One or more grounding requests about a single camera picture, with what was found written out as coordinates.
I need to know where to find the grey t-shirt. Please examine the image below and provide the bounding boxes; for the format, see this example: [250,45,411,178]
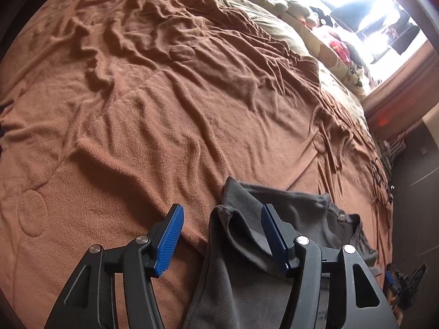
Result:
[184,177,382,328]

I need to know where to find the plush toys on windowsill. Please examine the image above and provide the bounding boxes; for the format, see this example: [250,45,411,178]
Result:
[269,0,379,100]

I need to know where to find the white bedside table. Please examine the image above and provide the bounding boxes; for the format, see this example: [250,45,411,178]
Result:
[373,132,406,180]

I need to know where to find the right pink curtain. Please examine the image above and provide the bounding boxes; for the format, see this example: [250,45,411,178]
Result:
[361,42,438,140]

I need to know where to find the dark hanging garment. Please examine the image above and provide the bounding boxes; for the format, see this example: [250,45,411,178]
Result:
[388,10,420,55]

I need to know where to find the black cable on bed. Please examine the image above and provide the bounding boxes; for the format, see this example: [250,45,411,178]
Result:
[369,157,395,207]

